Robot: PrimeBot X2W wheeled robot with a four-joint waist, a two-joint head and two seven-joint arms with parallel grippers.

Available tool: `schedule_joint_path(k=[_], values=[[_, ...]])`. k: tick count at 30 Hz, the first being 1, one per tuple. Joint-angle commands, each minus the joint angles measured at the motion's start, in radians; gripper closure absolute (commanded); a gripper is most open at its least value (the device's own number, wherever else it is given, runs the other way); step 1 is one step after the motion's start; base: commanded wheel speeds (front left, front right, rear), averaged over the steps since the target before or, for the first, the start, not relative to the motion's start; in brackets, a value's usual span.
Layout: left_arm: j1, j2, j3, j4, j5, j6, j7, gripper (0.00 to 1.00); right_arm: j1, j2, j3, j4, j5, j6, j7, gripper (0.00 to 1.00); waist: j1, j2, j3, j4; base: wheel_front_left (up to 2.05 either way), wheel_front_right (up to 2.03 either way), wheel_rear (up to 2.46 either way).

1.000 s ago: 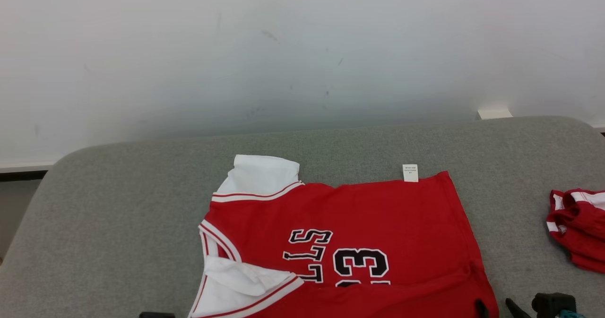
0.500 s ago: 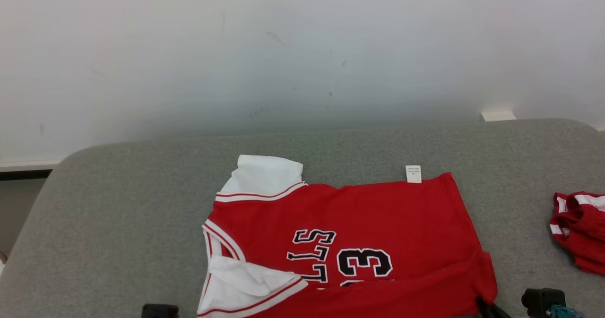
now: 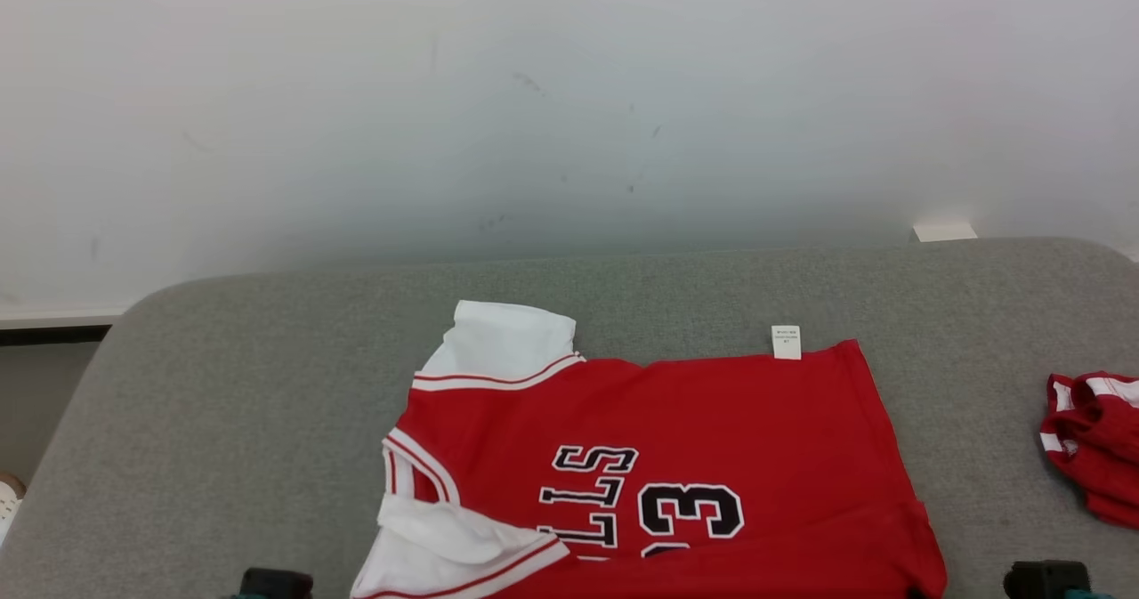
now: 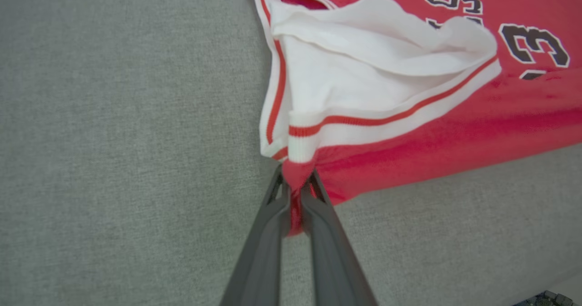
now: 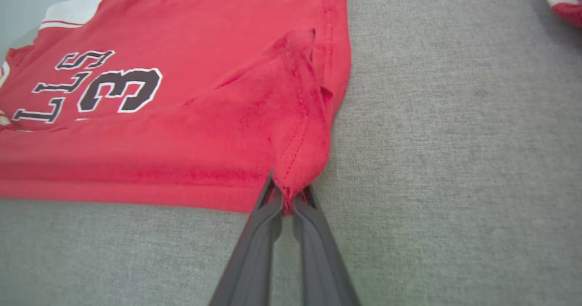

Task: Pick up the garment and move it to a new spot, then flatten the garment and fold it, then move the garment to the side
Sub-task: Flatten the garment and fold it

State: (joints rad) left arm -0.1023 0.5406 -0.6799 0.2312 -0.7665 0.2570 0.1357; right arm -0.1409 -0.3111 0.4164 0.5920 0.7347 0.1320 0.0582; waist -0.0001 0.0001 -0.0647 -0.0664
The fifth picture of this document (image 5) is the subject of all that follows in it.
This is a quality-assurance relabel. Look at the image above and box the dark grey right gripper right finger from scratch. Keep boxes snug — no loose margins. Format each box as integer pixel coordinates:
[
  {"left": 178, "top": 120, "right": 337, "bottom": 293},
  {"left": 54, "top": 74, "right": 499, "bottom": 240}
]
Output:
[{"left": 292, "top": 186, "right": 361, "bottom": 306}]

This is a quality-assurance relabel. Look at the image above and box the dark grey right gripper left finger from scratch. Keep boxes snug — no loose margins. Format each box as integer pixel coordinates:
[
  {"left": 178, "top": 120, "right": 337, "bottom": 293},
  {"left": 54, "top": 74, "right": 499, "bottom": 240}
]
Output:
[{"left": 209, "top": 170, "right": 283, "bottom": 306}]

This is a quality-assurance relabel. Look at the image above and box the red jersey black number print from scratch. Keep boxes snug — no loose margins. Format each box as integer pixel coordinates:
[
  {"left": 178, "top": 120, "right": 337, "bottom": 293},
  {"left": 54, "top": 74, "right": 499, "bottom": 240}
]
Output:
[{"left": 0, "top": 0, "right": 353, "bottom": 216}]

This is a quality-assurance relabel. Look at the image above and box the red garment with white bands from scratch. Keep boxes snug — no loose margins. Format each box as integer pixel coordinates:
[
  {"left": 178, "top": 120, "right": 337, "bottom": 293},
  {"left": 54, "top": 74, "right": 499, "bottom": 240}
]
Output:
[{"left": 544, "top": 0, "right": 582, "bottom": 28}]

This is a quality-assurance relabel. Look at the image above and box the grey fabric mat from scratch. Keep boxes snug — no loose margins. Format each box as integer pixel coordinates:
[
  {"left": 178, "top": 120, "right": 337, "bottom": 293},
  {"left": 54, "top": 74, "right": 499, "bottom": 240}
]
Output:
[{"left": 0, "top": 0, "right": 582, "bottom": 306}]

